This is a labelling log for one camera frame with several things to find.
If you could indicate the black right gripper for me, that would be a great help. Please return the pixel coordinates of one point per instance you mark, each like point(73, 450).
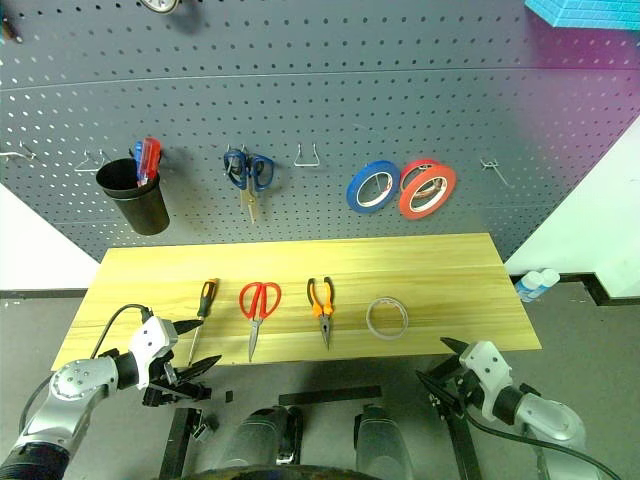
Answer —
point(462, 400)

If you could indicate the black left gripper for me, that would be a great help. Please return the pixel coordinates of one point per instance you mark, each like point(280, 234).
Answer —
point(170, 392)

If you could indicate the orange black screwdriver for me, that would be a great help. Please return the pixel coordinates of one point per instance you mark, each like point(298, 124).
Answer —
point(207, 300)

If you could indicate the white tape roll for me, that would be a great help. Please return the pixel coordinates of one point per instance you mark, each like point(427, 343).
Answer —
point(386, 336)

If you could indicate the orange black needle-nose pliers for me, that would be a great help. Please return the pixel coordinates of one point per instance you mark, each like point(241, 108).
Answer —
point(323, 312)

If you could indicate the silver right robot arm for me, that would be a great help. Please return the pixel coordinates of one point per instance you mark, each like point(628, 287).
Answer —
point(550, 415)

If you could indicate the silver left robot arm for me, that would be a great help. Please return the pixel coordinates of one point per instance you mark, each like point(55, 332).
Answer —
point(75, 385)

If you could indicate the small black silver clamp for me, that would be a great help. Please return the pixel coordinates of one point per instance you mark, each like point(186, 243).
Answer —
point(202, 433)

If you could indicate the silver rounded leg shell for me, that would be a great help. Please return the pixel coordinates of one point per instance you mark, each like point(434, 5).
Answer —
point(260, 435)
point(380, 435)

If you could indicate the black floor tape strip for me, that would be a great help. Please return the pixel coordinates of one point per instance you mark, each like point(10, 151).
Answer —
point(330, 395)

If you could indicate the black plastic cup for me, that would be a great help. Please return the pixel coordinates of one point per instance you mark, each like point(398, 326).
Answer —
point(142, 210)

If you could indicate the dark curved robot torso edge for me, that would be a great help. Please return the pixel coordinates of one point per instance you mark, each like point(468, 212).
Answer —
point(290, 472)

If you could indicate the large red tape roll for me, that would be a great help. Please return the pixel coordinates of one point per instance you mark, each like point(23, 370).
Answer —
point(406, 202)

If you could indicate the blue tape roll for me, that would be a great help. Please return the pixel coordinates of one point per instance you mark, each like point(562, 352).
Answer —
point(354, 192)

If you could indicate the small red tape roll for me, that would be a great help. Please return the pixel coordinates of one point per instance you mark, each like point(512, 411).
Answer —
point(407, 172)

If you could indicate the grey perforated pegboard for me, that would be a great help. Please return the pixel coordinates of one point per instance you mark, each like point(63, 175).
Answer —
point(320, 100)

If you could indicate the cyan foam block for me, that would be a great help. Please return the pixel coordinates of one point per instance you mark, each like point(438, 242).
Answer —
point(575, 12)

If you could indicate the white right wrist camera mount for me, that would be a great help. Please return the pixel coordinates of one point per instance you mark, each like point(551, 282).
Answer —
point(487, 365)

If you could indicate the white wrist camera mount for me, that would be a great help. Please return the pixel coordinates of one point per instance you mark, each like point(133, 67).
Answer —
point(487, 365)
point(150, 345)

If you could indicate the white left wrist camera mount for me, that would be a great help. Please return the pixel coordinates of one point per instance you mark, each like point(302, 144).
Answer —
point(150, 345)

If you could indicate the black metal table frame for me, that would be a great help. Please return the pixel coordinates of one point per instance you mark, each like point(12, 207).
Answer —
point(172, 450)

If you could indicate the black wall baseboard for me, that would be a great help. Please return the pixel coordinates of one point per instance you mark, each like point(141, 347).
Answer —
point(40, 294)
point(600, 289)

